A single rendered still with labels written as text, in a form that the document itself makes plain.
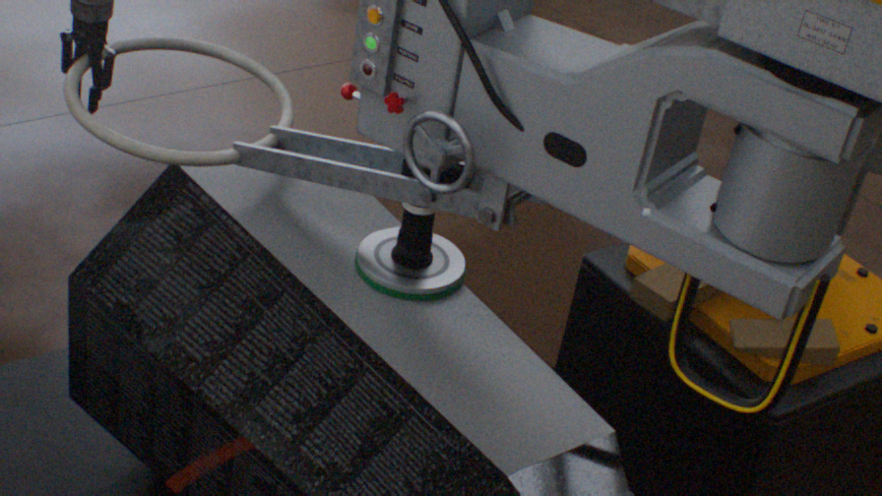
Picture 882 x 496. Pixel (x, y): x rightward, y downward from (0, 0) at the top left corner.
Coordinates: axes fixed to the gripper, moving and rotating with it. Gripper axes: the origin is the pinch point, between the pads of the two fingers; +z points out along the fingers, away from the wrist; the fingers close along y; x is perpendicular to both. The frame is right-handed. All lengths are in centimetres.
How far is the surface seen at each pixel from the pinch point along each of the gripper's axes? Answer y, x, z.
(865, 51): 146, -46, -93
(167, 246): 37.5, -24.4, 8.6
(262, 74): 31.8, 20.9, -10.1
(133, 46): 4.2, 11.4, -9.6
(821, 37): 140, -44, -92
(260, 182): 47.0, -5.0, -1.6
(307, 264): 69, -27, -4
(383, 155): 73, -8, -22
